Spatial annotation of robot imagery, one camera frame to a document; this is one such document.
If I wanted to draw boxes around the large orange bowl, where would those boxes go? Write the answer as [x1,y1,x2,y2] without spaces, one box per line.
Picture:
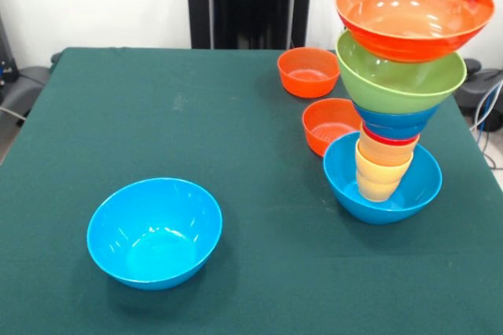
[335,0,496,64]

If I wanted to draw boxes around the green bowl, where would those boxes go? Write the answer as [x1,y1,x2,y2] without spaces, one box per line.
[334,30,468,116]

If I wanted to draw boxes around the small dark blue bowl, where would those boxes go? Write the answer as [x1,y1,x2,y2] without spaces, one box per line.
[353,101,440,142]

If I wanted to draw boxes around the red cup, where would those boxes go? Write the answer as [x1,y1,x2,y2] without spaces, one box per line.
[361,124,420,148]

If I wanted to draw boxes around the orange bowl with ringed bottom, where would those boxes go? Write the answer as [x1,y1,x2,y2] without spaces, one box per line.
[302,98,363,158]

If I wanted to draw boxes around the stack of yellow cups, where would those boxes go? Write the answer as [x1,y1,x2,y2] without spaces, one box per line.
[354,142,414,203]

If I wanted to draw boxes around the large blue bowl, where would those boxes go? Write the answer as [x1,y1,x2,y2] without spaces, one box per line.
[322,131,443,226]
[86,177,224,292]

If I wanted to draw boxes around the small plain orange bowl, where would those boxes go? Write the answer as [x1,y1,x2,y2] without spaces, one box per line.
[277,46,341,99]

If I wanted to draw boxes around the dark green tablecloth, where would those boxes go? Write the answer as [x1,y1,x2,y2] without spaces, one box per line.
[0,46,503,335]

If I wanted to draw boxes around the white and blue cables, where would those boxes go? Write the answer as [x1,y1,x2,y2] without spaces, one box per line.
[469,79,503,171]

